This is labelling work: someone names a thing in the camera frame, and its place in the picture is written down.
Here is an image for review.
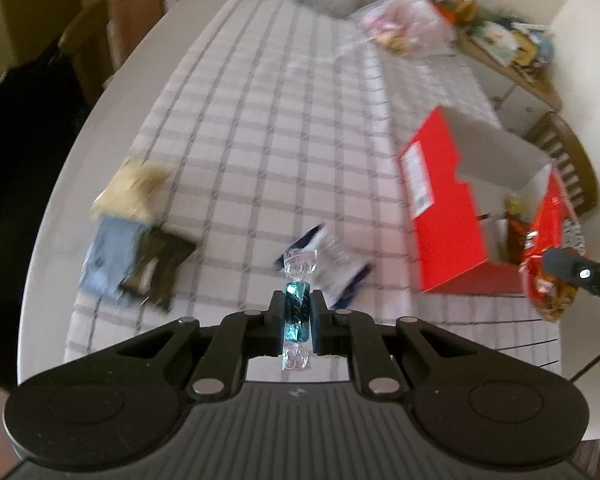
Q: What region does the light blue snack packet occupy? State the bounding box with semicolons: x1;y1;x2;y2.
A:
79;215;148;303

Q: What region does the red orange snack packet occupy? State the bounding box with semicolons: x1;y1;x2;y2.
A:
517;227;581;323

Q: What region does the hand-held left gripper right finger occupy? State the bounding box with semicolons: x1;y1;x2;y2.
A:
310;289;511;402

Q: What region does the wooden slatted chair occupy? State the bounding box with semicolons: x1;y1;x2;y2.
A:
525;112;600;218

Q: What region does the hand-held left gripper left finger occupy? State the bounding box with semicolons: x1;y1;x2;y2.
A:
87;290;287;402

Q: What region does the yellow snack packet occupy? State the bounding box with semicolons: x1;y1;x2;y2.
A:
505;197;531;231

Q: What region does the clear plastic bag of sweets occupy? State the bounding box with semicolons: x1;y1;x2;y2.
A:
340;0;458;58

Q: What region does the red cardboard box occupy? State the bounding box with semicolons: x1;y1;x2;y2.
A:
399;106;588;295

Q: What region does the teal candy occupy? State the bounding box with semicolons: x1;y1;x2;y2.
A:
274;247;323;373

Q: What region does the white blue snack packet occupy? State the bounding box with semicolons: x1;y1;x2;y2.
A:
272;225;371;310

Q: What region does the white grid tablecloth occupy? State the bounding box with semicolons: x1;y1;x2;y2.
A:
62;0;563;386

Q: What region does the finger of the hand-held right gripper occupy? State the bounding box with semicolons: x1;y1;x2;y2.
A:
542;247;600;307

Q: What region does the dark brown snack packet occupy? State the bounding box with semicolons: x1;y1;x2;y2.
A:
120;227;198;311

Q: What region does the pile of small household items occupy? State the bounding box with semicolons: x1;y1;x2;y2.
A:
432;0;556;68

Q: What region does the black cable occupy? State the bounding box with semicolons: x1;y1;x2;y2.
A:
565;342;600;383

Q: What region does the beige snack packet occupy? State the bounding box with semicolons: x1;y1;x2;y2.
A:
90;157;173;223

